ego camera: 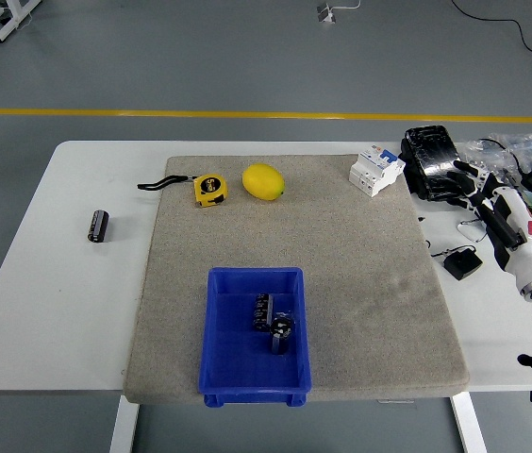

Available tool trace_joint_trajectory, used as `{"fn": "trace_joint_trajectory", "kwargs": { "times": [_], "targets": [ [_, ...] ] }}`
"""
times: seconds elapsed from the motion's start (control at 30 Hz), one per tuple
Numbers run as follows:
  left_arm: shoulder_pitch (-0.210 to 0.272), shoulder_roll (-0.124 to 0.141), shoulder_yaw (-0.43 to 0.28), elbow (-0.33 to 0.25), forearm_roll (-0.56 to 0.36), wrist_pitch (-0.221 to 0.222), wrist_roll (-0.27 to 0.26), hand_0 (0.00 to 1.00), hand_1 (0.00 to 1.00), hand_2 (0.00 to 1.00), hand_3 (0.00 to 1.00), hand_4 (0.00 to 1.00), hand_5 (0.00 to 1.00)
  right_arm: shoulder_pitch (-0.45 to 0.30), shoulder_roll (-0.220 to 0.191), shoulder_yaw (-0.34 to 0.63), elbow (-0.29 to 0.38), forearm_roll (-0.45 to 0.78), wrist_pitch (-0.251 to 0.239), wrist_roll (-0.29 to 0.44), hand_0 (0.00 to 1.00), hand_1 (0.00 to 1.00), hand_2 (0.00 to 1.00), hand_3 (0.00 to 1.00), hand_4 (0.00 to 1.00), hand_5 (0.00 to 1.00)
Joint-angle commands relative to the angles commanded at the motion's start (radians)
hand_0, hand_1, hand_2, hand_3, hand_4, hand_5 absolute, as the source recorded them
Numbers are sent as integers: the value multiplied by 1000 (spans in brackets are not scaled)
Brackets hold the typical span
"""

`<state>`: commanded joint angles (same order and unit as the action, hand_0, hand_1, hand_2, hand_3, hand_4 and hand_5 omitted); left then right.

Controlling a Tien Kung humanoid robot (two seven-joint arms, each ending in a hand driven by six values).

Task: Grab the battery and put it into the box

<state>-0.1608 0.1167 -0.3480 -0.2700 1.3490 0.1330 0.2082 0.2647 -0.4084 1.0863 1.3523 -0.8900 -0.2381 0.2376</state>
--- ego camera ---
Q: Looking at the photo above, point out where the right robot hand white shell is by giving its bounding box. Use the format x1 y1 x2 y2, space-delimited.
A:
445 159 532 290

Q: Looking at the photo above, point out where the white desk frame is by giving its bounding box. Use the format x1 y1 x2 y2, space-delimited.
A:
0 0 43 46

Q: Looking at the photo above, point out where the black device in clear wrap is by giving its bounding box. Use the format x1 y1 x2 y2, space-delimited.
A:
398 125 478 203

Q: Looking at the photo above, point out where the blue plastic box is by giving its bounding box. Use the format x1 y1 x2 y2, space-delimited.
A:
197 266 313 408

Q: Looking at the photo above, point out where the grey floor socket white cable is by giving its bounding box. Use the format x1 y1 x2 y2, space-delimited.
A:
316 0 361 25

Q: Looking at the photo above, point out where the black cylindrical battery white print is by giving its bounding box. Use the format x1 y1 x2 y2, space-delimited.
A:
250 293 274 332
87 210 109 244
269 316 294 356

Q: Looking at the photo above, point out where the yellow tape measure black strap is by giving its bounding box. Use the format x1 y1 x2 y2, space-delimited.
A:
137 173 229 209

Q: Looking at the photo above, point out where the yellow lemon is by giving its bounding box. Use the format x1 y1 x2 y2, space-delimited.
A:
241 162 286 202

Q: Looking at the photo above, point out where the clear bag of metal nuts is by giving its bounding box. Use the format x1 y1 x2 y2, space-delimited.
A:
462 139 524 191

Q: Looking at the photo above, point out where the small black power adapter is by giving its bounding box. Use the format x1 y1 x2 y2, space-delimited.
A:
424 239 484 281

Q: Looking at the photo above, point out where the white table leg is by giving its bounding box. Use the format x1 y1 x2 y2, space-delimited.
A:
108 394 141 453
449 392 489 453

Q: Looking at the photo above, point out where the grey-brown mat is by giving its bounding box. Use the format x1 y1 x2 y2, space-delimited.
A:
122 154 471 406

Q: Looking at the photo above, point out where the black floor cable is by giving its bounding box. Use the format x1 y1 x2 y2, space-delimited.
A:
449 0 532 72

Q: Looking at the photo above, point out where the white circuit breaker blue lever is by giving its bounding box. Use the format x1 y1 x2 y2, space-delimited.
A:
348 144 407 198

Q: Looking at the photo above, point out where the thin looped wire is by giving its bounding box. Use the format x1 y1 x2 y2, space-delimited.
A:
457 218 490 244

